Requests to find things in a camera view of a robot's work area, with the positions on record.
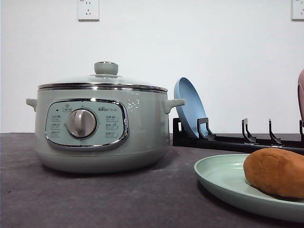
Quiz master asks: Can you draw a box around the glass pot lid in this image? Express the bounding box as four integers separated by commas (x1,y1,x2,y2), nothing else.
38,61,168,94

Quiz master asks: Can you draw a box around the green plate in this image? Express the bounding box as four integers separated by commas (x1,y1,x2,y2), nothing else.
194,154,304,222

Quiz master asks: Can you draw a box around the brown potato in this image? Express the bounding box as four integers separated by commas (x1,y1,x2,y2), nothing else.
243,148,304,199

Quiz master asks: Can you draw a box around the blue plate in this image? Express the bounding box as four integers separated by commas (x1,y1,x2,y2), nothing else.
174,77,206,138

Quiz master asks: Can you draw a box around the green electric steamer pot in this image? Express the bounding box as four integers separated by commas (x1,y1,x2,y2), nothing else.
26,88,185,174

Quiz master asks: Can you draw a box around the pink plate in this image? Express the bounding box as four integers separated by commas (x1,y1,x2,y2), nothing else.
297,69,304,120

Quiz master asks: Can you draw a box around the black dish rack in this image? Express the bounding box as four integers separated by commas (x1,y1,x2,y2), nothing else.
172,118,304,153

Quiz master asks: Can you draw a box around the white wall socket left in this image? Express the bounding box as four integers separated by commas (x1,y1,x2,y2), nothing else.
76,0,100,23

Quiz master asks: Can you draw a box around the white wall socket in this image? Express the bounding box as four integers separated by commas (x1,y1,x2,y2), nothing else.
76,0,100,23
289,0,304,23

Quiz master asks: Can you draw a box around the white wall socket right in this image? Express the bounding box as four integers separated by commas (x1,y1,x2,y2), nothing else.
289,0,304,23

